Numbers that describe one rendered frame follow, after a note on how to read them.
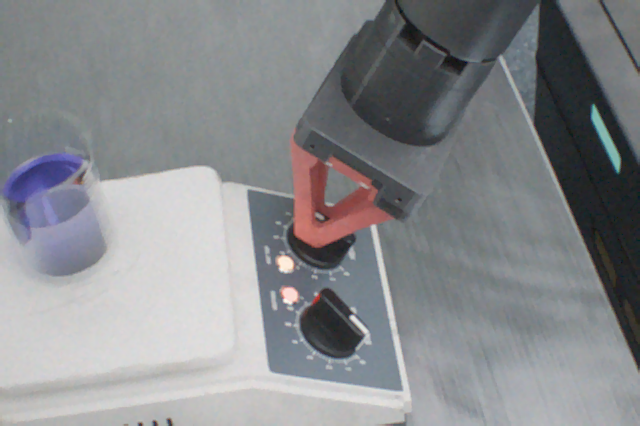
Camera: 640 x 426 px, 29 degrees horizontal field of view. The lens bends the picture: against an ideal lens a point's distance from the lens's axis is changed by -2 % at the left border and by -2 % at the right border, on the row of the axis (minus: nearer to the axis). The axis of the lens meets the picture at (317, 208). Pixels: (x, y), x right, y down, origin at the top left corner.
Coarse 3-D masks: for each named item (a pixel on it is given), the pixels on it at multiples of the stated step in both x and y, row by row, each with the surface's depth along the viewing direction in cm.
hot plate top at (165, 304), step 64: (128, 192) 64; (192, 192) 63; (0, 256) 62; (128, 256) 61; (192, 256) 61; (0, 320) 59; (64, 320) 59; (128, 320) 58; (192, 320) 58; (0, 384) 57; (64, 384) 57
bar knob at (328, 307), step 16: (320, 304) 61; (336, 304) 61; (304, 320) 61; (320, 320) 61; (336, 320) 61; (352, 320) 61; (304, 336) 61; (320, 336) 61; (336, 336) 61; (352, 336) 60; (368, 336) 61; (320, 352) 61; (336, 352) 61; (352, 352) 61
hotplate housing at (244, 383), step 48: (240, 192) 66; (240, 240) 64; (240, 288) 62; (384, 288) 66; (240, 336) 60; (96, 384) 58; (144, 384) 58; (192, 384) 58; (240, 384) 58; (288, 384) 59; (336, 384) 60
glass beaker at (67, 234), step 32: (0, 128) 58; (32, 128) 59; (64, 128) 58; (0, 160) 58; (0, 192) 55; (64, 192) 56; (96, 192) 58; (32, 224) 56; (64, 224) 57; (96, 224) 59; (32, 256) 59; (64, 256) 58; (96, 256) 60
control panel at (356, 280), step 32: (256, 192) 66; (256, 224) 65; (288, 224) 66; (256, 256) 63; (288, 256) 64; (352, 256) 66; (320, 288) 64; (352, 288) 65; (288, 320) 61; (384, 320) 64; (288, 352) 60; (384, 352) 63; (352, 384) 60; (384, 384) 61
